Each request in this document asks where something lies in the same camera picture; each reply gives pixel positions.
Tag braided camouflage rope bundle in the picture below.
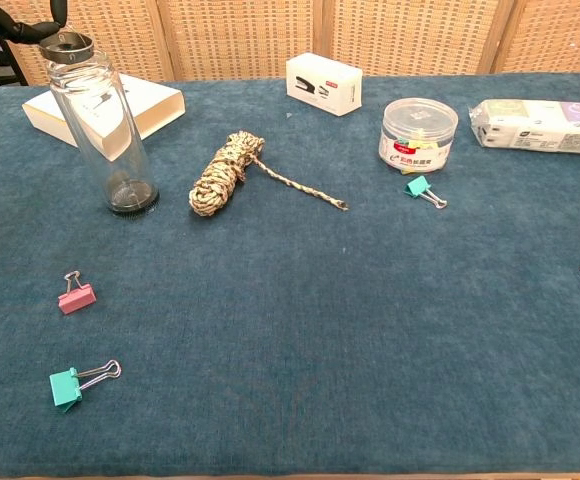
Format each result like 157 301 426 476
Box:
188 130 350 218

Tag white stapler box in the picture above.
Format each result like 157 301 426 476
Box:
285 51 364 118

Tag wrapped tissue packet bundle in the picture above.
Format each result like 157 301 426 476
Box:
467 98 580 158

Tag clear round binder clip tub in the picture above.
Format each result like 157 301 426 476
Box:
378 97 460 177

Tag flat white cable box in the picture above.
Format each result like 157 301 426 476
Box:
21 73 187 163

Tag pink binder clip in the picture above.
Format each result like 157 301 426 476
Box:
57 270 98 316

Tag blue table cloth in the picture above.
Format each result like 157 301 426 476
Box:
0 72 580 477

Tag clear plastic jar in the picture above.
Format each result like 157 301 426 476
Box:
44 47 161 217

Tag woven wicker folding screen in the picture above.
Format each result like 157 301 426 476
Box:
0 0 580 86

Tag teal binder clip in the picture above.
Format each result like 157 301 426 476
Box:
48 359 123 414
403 175 448 210

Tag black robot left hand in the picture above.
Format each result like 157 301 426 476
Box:
0 0 69 46

